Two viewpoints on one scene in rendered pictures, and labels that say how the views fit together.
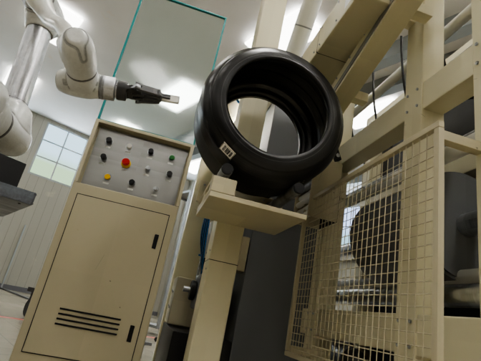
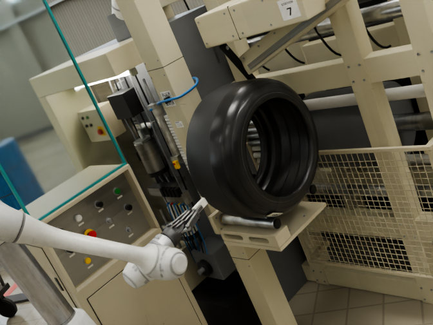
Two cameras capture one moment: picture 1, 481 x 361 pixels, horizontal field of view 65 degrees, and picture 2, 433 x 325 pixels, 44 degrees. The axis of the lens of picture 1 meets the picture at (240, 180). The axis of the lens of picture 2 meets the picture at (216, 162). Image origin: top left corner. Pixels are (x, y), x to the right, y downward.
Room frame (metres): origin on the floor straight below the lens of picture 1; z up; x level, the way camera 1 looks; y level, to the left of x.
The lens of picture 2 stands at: (-0.50, 1.13, 1.93)
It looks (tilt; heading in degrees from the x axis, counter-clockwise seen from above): 18 degrees down; 333
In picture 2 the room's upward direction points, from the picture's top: 24 degrees counter-clockwise
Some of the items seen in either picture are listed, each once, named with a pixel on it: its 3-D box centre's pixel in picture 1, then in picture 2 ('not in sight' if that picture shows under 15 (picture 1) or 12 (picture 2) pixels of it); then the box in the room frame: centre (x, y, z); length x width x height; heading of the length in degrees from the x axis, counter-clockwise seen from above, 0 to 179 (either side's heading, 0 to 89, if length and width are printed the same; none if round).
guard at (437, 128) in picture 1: (346, 264); (360, 213); (1.31, -0.42, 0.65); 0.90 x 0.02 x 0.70; 10
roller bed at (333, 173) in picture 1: (316, 193); (269, 140); (1.76, -0.39, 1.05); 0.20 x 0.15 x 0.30; 10
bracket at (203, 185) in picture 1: (240, 201); (240, 203); (1.65, -0.02, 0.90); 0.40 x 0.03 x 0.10; 100
